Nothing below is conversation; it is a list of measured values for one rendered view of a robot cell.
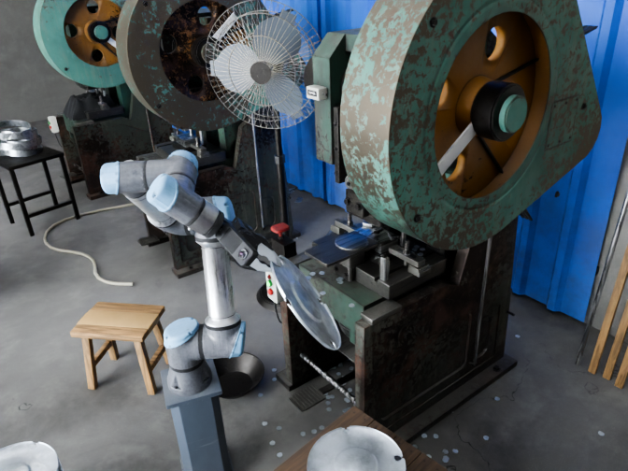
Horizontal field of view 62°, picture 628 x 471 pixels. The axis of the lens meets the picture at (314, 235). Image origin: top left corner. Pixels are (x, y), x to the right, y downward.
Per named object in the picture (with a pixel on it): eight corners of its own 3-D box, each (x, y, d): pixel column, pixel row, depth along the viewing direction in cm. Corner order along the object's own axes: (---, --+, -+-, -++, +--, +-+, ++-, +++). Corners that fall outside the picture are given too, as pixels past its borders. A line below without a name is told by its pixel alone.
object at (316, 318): (320, 356, 118) (322, 354, 118) (254, 251, 126) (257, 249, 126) (349, 345, 146) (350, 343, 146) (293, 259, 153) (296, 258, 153)
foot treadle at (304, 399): (303, 421, 207) (302, 410, 205) (288, 406, 215) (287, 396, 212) (407, 357, 238) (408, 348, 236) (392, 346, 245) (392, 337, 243)
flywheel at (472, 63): (606, 116, 170) (475, 287, 157) (548, 106, 185) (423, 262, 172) (571, -108, 122) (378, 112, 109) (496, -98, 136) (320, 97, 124)
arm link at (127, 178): (156, 206, 170) (97, 149, 122) (190, 204, 170) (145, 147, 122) (156, 240, 167) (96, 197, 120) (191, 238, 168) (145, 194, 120)
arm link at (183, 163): (149, 149, 127) (142, 175, 118) (196, 146, 127) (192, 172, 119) (157, 176, 132) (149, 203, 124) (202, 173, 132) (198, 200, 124)
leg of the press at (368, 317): (370, 471, 198) (373, 264, 157) (350, 451, 207) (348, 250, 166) (516, 365, 246) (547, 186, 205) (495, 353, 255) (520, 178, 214)
